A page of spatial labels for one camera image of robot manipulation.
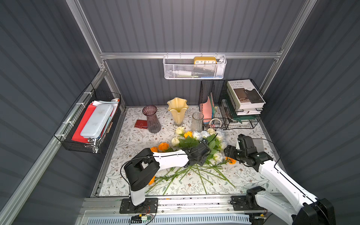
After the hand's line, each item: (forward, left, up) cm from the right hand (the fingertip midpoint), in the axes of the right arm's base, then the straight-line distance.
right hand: (231, 150), depth 84 cm
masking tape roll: (+27, +6, -2) cm, 27 cm away
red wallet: (+25, +62, -6) cm, 67 cm away
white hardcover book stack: (+31, -12, +15) cm, 36 cm away
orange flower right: (-4, -2, -7) cm, 8 cm away
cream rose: (+18, +32, -5) cm, 37 cm away
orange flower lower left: (-16, +47, -6) cm, 50 cm away
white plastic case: (+6, +73, +23) cm, 77 cm away
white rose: (+12, +20, -2) cm, 23 cm away
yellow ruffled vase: (+31, +34, +7) cm, 46 cm away
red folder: (-4, +80, +22) cm, 83 cm away
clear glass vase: (+17, +20, +7) cm, 27 cm away
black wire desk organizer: (+44, -8, -4) cm, 45 cm away
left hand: (-2, +17, -5) cm, 18 cm away
